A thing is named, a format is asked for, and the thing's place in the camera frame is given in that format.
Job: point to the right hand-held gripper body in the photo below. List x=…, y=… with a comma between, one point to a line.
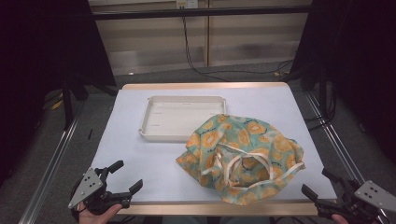
x=370, y=199

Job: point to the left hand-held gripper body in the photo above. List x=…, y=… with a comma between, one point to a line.
x=93, y=193

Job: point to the white plastic tray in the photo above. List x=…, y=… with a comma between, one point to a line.
x=174, y=118

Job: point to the orange print fabric bag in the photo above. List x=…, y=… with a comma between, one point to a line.
x=249, y=140

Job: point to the person's left hand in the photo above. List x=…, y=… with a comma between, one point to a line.
x=93, y=218

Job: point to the person's right hand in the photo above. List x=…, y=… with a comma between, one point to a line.
x=340, y=219

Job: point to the black metal stand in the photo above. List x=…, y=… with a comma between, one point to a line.
x=67, y=102

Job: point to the yellow tape piece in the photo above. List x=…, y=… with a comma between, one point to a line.
x=57, y=105

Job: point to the small yellow plug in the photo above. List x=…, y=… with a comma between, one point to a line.
x=277, y=74

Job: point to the black curtain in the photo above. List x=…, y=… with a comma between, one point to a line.
x=361, y=46
x=37, y=46

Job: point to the black horizontal bar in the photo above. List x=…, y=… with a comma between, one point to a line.
x=186, y=13

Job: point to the white power outlet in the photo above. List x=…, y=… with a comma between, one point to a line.
x=186, y=3

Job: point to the aluminium rail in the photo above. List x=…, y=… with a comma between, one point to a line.
x=49, y=168
x=336, y=140

